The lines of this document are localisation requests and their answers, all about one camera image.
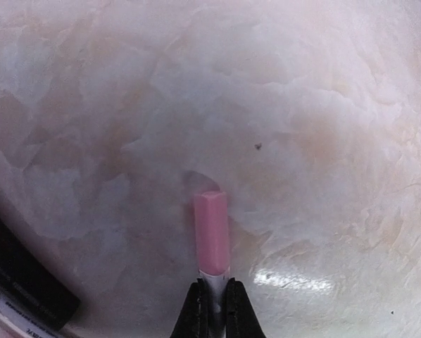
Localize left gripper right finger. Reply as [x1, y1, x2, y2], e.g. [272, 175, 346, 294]
[225, 278, 266, 338]

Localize black pen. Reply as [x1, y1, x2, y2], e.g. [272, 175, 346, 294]
[0, 292, 65, 338]

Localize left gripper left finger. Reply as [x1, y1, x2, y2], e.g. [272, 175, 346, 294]
[170, 278, 209, 338]

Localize silver marker pen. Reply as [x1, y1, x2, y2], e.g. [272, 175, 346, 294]
[194, 191, 230, 337]

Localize pink highlighter marker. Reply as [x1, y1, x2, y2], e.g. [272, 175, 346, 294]
[0, 204, 81, 331]

